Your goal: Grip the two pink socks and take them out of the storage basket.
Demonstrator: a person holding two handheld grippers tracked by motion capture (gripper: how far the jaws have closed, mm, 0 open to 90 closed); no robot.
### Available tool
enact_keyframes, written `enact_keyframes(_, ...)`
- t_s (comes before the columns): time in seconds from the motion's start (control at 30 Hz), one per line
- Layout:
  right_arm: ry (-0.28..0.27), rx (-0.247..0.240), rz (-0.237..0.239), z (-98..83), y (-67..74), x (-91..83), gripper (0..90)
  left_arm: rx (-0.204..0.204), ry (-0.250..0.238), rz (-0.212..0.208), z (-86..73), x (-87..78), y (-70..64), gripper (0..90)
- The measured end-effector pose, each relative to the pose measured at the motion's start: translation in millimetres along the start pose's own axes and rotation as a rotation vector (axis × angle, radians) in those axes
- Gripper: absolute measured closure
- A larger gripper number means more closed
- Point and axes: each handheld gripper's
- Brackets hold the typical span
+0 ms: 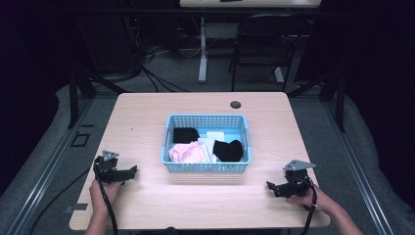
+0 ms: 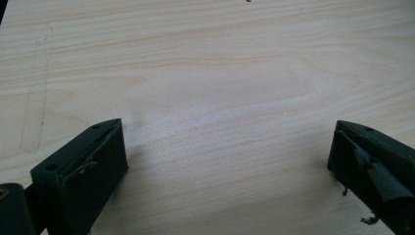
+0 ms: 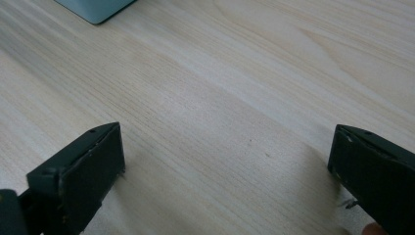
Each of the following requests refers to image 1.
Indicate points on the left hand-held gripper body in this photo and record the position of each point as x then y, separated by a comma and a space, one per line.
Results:
107, 169

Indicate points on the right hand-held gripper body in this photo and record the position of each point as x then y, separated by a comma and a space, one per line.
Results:
297, 178

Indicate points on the person's left hand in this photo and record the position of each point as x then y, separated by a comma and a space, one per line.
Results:
103, 193

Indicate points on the person's right hand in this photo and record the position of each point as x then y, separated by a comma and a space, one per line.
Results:
318, 200

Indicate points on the blue plastic basket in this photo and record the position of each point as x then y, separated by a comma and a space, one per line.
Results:
182, 166

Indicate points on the large black sock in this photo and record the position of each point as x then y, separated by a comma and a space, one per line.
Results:
229, 150

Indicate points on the pink cloth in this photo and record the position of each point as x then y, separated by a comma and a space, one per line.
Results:
186, 153

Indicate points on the person's dark clothing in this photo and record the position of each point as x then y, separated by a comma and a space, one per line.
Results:
158, 231

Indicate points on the small black sock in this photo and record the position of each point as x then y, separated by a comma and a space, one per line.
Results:
184, 135

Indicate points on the white cloth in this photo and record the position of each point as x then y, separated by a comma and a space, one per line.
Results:
207, 149

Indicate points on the pale folded cloth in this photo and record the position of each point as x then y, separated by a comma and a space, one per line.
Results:
215, 135

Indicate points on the black metal stand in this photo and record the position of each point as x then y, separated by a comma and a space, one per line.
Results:
73, 98
340, 101

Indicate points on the black folding chair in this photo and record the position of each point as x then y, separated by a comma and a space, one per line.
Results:
261, 36

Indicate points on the white desk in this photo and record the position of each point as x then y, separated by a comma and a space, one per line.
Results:
248, 3

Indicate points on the aluminium floor rail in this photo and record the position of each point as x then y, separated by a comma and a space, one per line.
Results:
49, 169
359, 169

